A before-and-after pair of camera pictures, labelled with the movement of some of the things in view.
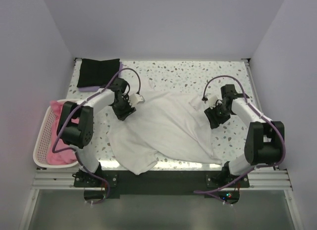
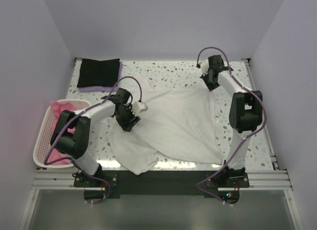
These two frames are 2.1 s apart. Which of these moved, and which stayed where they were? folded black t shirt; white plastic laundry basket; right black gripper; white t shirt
Moved: right black gripper
Stayed: folded black t shirt; white t shirt; white plastic laundry basket
